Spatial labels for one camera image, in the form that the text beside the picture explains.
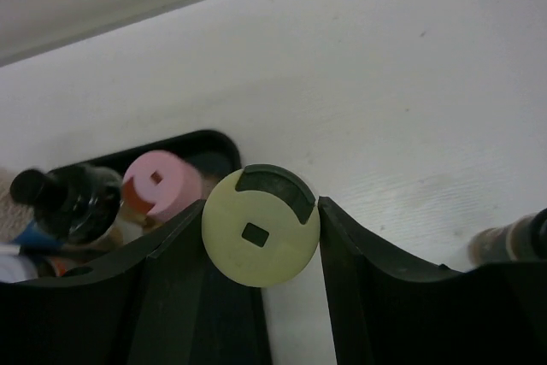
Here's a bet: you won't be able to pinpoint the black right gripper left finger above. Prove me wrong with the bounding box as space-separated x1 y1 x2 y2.
1 201 205 364

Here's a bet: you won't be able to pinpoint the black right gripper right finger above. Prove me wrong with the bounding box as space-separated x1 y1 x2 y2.
318 197 546 364

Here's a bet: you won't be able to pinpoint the black knob lid spice jar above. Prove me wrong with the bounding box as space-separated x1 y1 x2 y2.
9 163 124 250

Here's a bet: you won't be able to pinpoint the pink lid glass jar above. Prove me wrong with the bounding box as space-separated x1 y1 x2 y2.
121 150 204 233

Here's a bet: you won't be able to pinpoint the orange label sauce jar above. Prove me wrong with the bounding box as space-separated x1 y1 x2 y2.
1 244 74 283

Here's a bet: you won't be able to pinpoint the yellow lid bottle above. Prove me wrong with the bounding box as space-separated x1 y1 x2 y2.
201 164 321 288

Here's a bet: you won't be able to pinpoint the dark brown spice bottle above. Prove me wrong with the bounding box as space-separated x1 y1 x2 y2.
468 209 546 266

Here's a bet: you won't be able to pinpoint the tall jar white beads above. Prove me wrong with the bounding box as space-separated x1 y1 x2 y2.
1 168 62 250

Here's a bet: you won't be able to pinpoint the black rectangular tray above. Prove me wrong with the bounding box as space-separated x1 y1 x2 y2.
63 128 273 365

